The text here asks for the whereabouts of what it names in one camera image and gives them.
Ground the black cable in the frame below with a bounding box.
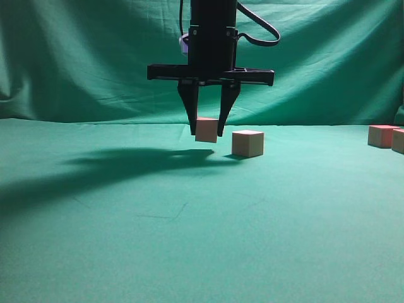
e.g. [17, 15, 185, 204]
[236, 1, 282, 47]

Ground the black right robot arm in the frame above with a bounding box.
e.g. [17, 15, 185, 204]
[147, 1, 280, 136]

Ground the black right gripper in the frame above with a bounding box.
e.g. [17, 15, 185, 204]
[147, 27, 273, 136]

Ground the pink cube right rear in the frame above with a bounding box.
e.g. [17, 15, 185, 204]
[367, 125, 400, 148]

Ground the green cloth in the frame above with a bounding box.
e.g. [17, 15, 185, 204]
[1, 1, 403, 302]

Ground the pink cube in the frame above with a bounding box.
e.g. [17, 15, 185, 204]
[391, 129, 404, 154]
[367, 125, 400, 148]

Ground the pink cube moved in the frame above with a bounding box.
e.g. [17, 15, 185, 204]
[232, 130, 264, 158]
[195, 117, 218, 143]

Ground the pink cube right front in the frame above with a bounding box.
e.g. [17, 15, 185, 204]
[391, 129, 404, 154]

